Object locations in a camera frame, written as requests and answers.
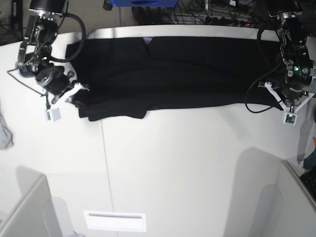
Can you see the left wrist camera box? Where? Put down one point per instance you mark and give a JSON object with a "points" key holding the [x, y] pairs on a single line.
{"points": [[290, 118]]}

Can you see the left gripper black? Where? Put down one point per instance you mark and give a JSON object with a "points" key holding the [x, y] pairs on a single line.
{"points": [[299, 85]]}

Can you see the grey cloth at left edge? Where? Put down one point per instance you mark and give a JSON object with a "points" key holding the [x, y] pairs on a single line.
{"points": [[6, 136]]}

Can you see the grey right partition panel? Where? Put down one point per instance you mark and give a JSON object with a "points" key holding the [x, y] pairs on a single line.
{"points": [[298, 214]]}

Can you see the black printed T-shirt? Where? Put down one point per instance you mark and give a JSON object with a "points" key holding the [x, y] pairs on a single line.
{"points": [[130, 77]]}

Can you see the blue box behind table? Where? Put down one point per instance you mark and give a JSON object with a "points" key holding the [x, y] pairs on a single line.
{"points": [[150, 3]]}

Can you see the grey partition panel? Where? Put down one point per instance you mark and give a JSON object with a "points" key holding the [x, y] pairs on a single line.
{"points": [[33, 215], [298, 214]]}

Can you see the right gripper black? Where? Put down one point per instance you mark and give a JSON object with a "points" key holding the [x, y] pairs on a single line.
{"points": [[53, 80]]}

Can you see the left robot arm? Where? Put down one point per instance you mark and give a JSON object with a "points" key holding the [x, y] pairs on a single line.
{"points": [[284, 17]]}

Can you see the grey left partition panel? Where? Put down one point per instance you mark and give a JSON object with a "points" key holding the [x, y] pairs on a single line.
{"points": [[33, 215]]}

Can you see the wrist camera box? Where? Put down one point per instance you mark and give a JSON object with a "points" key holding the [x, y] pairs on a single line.
{"points": [[52, 115], [290, 118]]}

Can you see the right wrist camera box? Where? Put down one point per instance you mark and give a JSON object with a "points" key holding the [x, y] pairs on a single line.
{"points": [[52, 115]]}

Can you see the black keyboard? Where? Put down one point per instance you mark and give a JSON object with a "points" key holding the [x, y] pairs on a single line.
{"points": [[309, 181]]}

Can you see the black power strip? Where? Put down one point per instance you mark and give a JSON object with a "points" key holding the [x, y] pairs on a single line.
{"points": [[223, 21]]}

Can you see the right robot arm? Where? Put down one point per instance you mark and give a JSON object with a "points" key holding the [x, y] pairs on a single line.
{"points": [[35, 59]]}

